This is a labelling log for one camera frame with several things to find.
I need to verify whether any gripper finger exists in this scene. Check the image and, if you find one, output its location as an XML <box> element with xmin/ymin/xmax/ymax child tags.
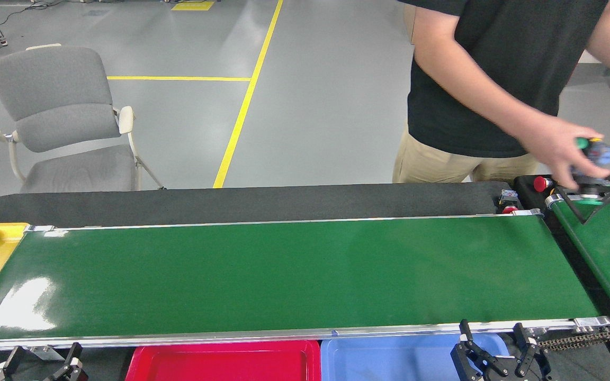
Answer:
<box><xmin>451</xmin><ymin>319</ymin><xmax>501</xmax><ymax>381</ymax></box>
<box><xmin>46</xmin><ymin>342</ymin><xmax>88</xmax><ymax>381</ymax></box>
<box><xmin>0</xmin><ymin>345</ymin><xmax>26</xmax><ymax>381</ymax></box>
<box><xmin>512</xmin><ymin>322</ymin><xmax>552</xmax><ymax>381</ymax></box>

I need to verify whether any long green conveyor belt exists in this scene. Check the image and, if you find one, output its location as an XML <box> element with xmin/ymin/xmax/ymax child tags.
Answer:
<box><xmin>0</xmin><ymin>209</ymin><xmax>610</xmax><ymax>356</ymax></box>

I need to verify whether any person's right hand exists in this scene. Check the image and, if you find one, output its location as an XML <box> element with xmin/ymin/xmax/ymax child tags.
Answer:
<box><xmin>517</xmin><ymin>114</ymin><xmax>610</xmax><ymax>191</ymax></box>

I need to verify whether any blue plastic bin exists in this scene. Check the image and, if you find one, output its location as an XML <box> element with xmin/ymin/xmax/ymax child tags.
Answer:
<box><xmin>320</xmin><ymin>333</ymin><xmax>512</xmax><ymax>381</ymax></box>

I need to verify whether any red plastic bin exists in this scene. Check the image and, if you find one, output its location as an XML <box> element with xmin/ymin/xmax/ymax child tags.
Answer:
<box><xmin>125</xmin><ymin>340</ymin><xmax>321</xmax><ymax>381</ymax></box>

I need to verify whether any person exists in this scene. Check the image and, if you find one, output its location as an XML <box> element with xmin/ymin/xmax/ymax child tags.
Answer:
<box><xmin>392</xmin><ymin>0</ymin><xmax>610</xmax><ymax>191</ymax></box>

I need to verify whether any grey office chair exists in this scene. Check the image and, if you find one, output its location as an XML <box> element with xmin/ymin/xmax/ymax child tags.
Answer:
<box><xmin>0</xmin><ymin>43</ymin><xmax>165</xmax><ymax>194</ymax></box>

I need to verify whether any black drive chain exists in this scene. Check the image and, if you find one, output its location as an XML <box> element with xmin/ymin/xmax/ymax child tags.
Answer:
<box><xmin>538</xmin><ymin>329</ymin><xmax>610</xmax><ymax>351</ymax></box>

